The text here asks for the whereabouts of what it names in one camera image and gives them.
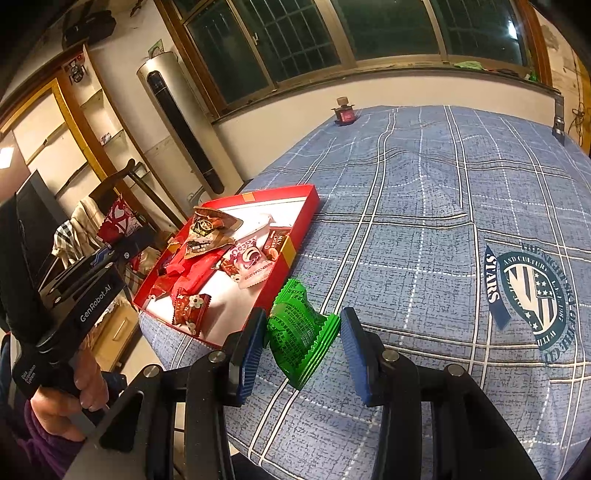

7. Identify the black bag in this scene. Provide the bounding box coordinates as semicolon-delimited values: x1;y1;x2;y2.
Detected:
61;9;117;48

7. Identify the wooden framed window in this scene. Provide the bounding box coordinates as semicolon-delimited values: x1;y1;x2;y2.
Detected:
154;0;553;123

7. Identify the pink white snack packet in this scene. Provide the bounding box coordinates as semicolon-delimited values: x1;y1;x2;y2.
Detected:
221;235;279;290

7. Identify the black monitor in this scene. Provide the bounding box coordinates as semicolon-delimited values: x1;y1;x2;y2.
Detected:
0;170;63;335

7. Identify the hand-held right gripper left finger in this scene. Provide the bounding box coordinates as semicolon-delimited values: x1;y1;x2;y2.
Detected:
62;309;269;480

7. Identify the red heart print bag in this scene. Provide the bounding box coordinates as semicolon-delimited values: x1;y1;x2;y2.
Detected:
95;194;145;246

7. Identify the wooden wall cabinet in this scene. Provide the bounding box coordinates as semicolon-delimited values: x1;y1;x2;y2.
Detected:
0;46;155;224

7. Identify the red cardboard box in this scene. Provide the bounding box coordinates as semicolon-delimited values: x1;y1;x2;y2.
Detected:
132;184;321;349

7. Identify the green snack packet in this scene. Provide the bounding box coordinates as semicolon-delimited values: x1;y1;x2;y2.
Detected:
267;278;341;391

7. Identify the blue plaid bedsheet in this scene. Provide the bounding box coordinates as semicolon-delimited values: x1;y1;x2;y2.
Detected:
139;105;591;480

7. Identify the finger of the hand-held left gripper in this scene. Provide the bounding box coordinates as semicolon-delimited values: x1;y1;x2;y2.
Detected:
39;244;118;296
46;265;122;309

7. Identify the dark wooden chair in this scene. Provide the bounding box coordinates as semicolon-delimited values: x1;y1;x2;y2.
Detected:
92;158;186;232

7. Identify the brown triangular snack packet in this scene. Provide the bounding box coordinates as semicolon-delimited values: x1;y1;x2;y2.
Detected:
184;207;244;260

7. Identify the tower air conditioner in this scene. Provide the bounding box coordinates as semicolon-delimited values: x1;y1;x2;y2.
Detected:
136;51;226;195

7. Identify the person's left forearm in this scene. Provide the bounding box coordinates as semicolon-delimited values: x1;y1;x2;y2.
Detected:
0;332;79;480

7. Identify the black flashlight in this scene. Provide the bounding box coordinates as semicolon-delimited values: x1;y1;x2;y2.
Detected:
551;90;568;142

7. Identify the red floral candy packet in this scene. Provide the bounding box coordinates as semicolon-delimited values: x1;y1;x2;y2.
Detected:
172;288;212;336

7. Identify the wooden bedside cabinet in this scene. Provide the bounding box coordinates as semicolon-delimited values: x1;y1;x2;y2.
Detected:
87;299;145;372

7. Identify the small pink bottle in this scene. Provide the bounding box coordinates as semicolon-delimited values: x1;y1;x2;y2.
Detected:
331;95;358;127

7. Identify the large red snack packet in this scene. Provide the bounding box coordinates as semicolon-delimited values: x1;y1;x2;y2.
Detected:
161;251;223;297

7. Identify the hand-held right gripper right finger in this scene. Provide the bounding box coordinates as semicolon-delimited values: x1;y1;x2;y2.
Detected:
340;308;542;480

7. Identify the person's left hand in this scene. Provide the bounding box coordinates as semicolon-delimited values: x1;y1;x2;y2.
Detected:
27;346;110;445

